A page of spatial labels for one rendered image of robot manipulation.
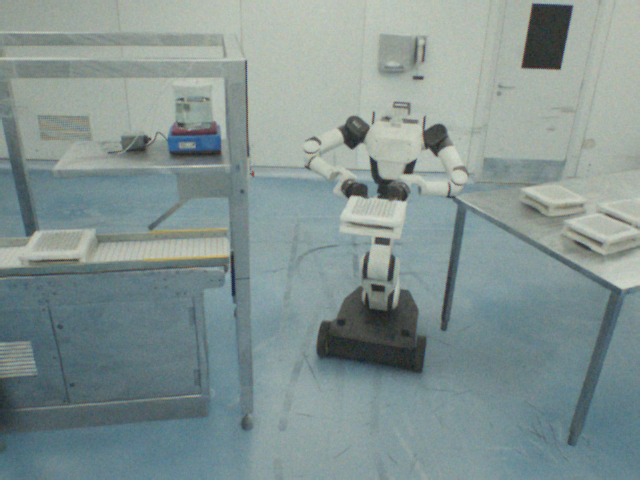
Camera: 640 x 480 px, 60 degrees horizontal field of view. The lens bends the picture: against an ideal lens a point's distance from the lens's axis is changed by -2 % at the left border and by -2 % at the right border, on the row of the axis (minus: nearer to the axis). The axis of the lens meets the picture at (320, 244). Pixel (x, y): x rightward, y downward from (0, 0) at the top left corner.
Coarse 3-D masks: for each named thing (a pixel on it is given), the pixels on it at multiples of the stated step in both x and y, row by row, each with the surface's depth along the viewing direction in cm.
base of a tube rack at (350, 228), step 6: (348, 222) 230; (402, 222) 232; (342, 228) 226; (348, 228) 226; (354, 228) 225; (360, 228) 225; (366, 228) 225; (372, 228) 225; (378, 228) 226; (384, 228) 226; (360, 234) 225; (366, 234) 225; (372, 234) 224; (378, 234) 224; (384, 234) 223; (390, 234) 222; (396, 234) 222
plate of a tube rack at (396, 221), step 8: (352, 200) 240; (360, 200) 241; (376, 200) 241; (384, 200) 242; (344, 208) 232; (352, 208) 232; (360, 208) 232; (400, 208) 234; (344, 216) 224; (352, 216) 224; (360, 216) 224; (368, 216) 225; (384, 216) 225; (400, 216) 226; (376, 224) 222; (384, 224) 221; (392, 224) 220; (400, 224) 220
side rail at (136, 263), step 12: (60, 264) 214; (72, 264) 215; (84, 264) 216; (96, 264) 216; (108, 264) 217; (120, 264) 218; (132, 264) 219; (144, 264) 220; (156, 264) 221; (168, 264) 222; (180, 264) 223; (192, 264) 224; (204, 264) 225; (216, 264) 225
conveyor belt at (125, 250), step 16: (160, 240) 245; (176, 240) 246; (192, 240) 246; (208, 240) 247; (224, 240) 247; (0, 256) 226; (16, 256) 227; (96, 256) 229; (112, 256) 230; (128, 256) 230; (144, 256) 231; (160, 256) 231; (176, 256) 232; (64, 272) 217
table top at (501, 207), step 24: (480, 192) 310; (504, 192) 312; (576, 192) 317; (600, 192) 318; (624, 192) 320; (480, 216) 287; (504, 216) 280; (528, 216) 281; (576, 216) 283; (528, 240) 258; (552, 240) 255; (576, 240) 255; (576, 264) 234; (600, 264) 234; (624, 264) 235; (624, 288) 216
